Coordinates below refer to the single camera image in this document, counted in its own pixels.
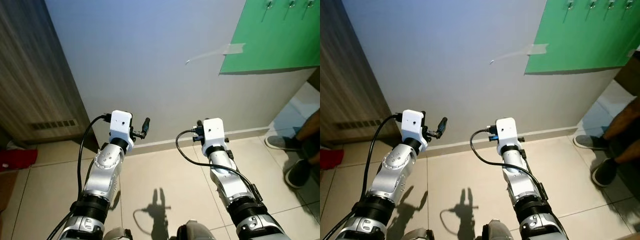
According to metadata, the pale tape strip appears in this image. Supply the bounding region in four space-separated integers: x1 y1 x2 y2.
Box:
184 42 246 66
488 43 550 65

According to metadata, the grey sneaker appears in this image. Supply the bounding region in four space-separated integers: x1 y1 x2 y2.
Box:
264 134 302 151
573 133 609 151

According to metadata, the robot left leg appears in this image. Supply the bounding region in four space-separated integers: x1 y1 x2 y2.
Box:
400 228 432 240
102 227 134 240

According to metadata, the robot leg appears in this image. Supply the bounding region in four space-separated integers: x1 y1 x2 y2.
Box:
481 219 514 240
400 228 432 240
176 219 212 240
102 227 134 240

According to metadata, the red object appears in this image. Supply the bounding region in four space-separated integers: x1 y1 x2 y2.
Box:
320 148 345 171
0 147 39 172

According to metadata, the grey wood grain cabinet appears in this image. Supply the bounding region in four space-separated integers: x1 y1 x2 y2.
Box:
0 0 99 153
320 0 397 147

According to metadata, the robot right leg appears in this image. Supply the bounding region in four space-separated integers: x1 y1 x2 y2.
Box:
176 219 212 240
481 219 514 240

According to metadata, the dark sneaker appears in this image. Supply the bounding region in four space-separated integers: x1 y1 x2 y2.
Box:
284 158 314 189
591 157 622 188

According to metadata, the green board with hooks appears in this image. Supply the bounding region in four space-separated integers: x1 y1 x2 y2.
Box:
524 0 640 76
219 0 321 76

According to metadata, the brown wooden furniture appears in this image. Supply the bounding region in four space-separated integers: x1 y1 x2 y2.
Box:
613 51 640 97
306 66 321 92

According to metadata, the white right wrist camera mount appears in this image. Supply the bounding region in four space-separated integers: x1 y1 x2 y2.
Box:
494 117 519 156
201 117 226 157

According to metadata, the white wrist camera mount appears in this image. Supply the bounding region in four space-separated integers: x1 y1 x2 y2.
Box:
494 117 519 156
201 117 226 157
401 109 428 152
109 110 135 152

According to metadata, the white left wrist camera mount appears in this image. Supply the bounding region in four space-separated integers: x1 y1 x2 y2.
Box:
109 110 135 152
401 109 428 152

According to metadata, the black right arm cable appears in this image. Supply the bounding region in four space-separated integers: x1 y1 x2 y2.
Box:
469 127 549 203
175 127 258 203

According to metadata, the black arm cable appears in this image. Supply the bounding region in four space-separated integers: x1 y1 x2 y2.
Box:
175 127 258 203
469 127 549 203
344 113 405 240
47 113 113 240

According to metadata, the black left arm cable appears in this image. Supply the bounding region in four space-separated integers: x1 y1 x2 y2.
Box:
344 113 405 240
47 113 113 240

